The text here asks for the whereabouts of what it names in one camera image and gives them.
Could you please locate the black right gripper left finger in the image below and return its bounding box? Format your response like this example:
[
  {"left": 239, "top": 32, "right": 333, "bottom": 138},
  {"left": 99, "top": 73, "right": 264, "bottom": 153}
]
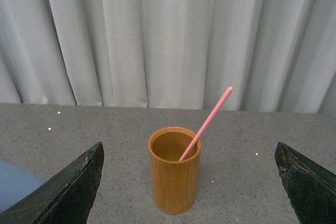
[{"left": 1, "top": 142, "right": 104, "bottom": 223}]

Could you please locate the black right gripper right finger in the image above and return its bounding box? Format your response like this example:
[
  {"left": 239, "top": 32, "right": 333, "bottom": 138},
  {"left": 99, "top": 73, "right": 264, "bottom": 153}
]
[{"left": 275, "top": 142, "right": 335, "bottom": 223}]

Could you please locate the pink chopstick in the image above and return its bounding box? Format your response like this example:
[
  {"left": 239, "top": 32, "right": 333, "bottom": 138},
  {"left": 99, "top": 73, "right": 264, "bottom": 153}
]
[{"left": 178, "top": 87, "right": 233, "bottom": 162}]

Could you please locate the blue cup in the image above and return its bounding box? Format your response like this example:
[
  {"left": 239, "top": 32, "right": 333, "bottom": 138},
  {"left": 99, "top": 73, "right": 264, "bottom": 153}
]
[{"left": 1, "top": 160, "right": 46, "bottom": 212}]

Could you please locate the bamboo chopstick holder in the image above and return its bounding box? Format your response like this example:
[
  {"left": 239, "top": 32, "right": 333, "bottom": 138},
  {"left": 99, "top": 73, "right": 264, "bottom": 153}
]
[{"left": 148, "top": 126, "right": 202, "bottom": 215}]

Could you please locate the grey pleated curtain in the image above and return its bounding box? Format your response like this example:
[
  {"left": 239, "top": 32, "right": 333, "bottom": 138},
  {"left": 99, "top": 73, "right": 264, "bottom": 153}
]
[{"left": 1, "top": 0, "right": 335, "bottom": 114}]

